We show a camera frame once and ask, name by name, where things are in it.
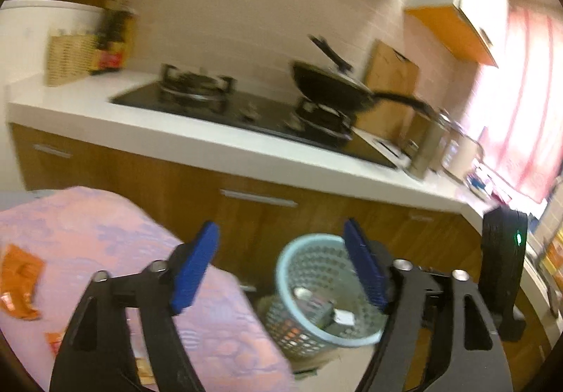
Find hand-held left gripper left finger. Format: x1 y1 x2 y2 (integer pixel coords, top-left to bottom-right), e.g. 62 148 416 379
49 220 221 392

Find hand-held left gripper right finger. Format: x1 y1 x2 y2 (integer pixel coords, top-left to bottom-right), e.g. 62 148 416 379
343 218 515 392

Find light blue plastic basket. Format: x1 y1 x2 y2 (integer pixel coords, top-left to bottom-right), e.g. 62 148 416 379
263 234 390 360

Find colourful box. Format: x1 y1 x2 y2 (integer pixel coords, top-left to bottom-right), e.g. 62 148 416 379
539 227 563 283

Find pink floral tablecloth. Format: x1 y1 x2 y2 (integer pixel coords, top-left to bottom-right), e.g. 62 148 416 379
0 186 295 392

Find wooden kitchen base cabinet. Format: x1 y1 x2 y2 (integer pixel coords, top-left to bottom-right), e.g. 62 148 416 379
9 121 550 392

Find pink curtain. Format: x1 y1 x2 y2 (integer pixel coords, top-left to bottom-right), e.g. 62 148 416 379
462 7 563 203

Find black gas stove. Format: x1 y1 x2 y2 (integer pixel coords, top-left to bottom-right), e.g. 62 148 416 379
110 63 399 168

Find crumpled orange wrapper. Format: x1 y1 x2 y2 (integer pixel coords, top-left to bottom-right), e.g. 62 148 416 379
0 244 46 321

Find black wok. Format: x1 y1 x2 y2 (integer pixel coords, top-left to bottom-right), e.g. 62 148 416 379
290 61 434 118

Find wooden cutting board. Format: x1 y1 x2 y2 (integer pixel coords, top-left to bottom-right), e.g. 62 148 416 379
354 40 420 142

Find small dark sauce bottle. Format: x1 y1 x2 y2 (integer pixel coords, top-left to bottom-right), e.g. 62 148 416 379
94 11 115 75

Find large dark sauce bottle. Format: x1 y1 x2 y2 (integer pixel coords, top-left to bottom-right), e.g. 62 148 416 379
108 9 137 69

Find beige utensil basket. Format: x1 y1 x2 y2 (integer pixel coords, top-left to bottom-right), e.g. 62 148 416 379
46 33 100 87

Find brown cardboard box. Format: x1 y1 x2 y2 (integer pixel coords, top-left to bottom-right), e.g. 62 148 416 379
66 0 119 11

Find wok lid with black handle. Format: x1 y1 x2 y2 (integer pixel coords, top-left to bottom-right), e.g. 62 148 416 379
295 35 374 89

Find white orange wall cabinet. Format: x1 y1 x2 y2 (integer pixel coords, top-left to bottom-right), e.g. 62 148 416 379
405 0 511 67

